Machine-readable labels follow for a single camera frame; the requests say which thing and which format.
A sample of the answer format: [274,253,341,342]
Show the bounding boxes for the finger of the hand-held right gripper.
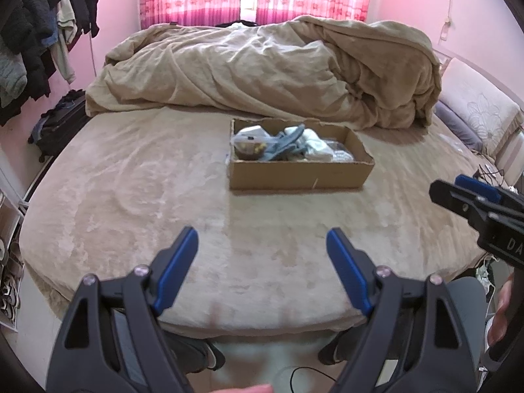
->
[429,179,498,230]
[455,174,524,207]

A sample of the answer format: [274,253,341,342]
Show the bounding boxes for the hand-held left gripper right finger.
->
[326,227,477,393]

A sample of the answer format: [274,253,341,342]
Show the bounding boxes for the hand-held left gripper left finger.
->
[47,226,199,393]

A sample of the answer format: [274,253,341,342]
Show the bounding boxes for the cardboard box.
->
[228,118,375,191]

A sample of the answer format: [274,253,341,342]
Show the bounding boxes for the white plastic bags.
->
[295,129,328,160]

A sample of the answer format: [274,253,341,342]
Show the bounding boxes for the person's right hand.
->
[488,272,517,347]

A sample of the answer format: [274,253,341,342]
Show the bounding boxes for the person's left hand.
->
[223,384,274,393]

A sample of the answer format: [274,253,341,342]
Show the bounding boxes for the grey pillow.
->
[435,102,484,150]

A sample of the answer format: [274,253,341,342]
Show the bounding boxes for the bed with beige sheet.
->
[18,102,524,336]

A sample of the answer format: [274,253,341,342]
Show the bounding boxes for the white embroidered pillow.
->
[438,58,524,156]

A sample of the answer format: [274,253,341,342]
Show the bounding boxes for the dark sneaker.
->
[192,340,226,371]
[318,342,343,366]

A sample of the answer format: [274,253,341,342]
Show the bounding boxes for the white shoe rack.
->
[0,159,29,332]

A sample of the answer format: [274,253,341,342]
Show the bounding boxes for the dark suitcase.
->
[28,89,93,163]

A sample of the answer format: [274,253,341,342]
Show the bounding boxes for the beige duvet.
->
[85,15,443,129]

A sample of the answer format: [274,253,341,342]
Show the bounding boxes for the grey garment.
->
[0,47,28,109]

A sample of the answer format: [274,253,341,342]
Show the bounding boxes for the white shirt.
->
[53,0,79,84]

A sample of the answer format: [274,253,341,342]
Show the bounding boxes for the blue denim garment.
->
[41,12,59,48]

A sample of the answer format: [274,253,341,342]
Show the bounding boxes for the black fleece jacket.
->
[0,0,62,125]

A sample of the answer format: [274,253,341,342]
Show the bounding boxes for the black tangled cable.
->
[474,164,509,186]

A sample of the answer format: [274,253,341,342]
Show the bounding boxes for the white cable bundle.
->
[475,254,498,296]

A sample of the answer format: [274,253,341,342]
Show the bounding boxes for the black floor cable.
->
[290,366,339,393]

